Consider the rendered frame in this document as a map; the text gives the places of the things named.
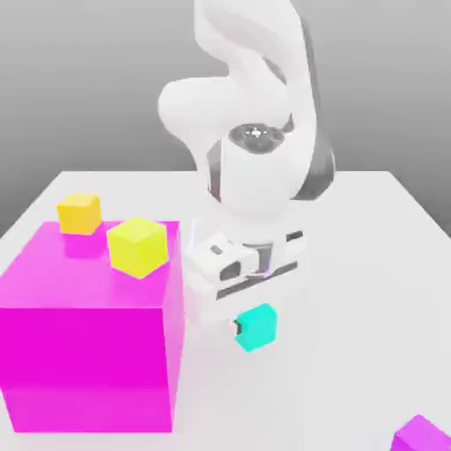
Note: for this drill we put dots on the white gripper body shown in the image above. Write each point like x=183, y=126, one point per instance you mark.
x=225, y=303

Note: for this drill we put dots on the small turquoise cube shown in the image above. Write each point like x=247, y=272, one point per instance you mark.
x=257, y=327

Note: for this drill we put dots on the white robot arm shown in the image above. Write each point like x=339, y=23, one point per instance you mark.
x=253, y=183

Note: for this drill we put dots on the small yellow cube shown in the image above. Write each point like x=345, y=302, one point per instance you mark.
x=137, y=246

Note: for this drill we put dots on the small orange cube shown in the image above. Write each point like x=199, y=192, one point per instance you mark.
x=79, y=215

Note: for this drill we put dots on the small purple cube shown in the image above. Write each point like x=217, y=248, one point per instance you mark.
x=421, y=437

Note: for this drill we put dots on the large magenta box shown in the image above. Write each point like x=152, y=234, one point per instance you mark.
x=84, y=352

